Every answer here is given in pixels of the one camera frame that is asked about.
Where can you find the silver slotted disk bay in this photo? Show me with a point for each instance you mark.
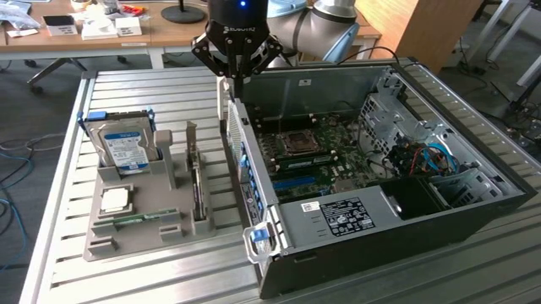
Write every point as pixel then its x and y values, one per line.
pixel 465 190

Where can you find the black stand base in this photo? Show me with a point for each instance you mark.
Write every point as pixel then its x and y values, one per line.
pixel 506 92

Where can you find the blue expansion slot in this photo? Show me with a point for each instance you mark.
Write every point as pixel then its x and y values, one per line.
pixel 294 183

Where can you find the white stand block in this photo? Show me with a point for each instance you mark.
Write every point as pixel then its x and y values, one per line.
pixel 99 33

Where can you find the white box black lid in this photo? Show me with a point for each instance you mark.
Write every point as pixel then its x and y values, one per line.
pixel 59 30

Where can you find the CPU socket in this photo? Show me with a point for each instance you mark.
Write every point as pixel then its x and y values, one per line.
pixel 298 141

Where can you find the grey plastic parts rack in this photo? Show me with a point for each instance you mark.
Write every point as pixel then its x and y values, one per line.
pixel 147 190

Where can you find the silver power supply unit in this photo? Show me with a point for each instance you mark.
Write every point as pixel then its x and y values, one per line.
pixel 295 228

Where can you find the white paper card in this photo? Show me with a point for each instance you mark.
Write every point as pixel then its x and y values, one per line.
pixel 21 32

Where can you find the silver CPU chip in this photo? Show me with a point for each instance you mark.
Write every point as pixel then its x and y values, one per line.
pixel 115 199

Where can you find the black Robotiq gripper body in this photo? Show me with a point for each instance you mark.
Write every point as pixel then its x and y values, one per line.
pixel 237 16

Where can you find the grey wheeled leg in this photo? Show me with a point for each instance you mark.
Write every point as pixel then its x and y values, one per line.
pixel 55 68

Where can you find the black open PC case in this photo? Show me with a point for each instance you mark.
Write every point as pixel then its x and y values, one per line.
pixel 379 259

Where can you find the perforated metal disk bay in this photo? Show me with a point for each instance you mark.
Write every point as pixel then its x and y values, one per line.
pixel 379 126

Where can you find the clear plastic bag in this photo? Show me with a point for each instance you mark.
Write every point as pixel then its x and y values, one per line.
pixel 16 16

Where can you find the blue rear clip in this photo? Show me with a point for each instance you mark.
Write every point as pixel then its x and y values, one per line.
pixel 243 155

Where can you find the white table frame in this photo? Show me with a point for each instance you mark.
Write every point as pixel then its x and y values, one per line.
pixel 528 74

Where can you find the hard disk with blue bracket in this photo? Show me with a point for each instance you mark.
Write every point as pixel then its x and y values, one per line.
pixel 122 149

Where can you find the red orange object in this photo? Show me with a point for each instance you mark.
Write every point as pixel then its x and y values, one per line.
pixel 132 10

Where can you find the wooden desk white frame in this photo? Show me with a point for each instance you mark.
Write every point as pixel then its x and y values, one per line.
pixel 182 31
pixel 42 44

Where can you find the green motherboard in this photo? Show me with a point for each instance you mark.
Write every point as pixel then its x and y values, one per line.
pixel 350 158

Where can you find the small white box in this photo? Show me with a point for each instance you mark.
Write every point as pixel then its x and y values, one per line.
pixel 128 28

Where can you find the green RAM stick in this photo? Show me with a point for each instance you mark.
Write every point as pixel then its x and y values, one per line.
pixel 305 162
pixel 135 218

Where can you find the green graphics card black cooler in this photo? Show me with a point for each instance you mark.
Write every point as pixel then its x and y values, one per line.
pixel 196 190

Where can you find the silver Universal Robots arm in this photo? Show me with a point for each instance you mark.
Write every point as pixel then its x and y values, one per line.
pixel 321 28

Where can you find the blue card latch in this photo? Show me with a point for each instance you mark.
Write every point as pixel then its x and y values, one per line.
pixel 250 179
pixel 259 204

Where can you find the black round lamp base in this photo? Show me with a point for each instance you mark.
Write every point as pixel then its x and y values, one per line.
pixel 178 14

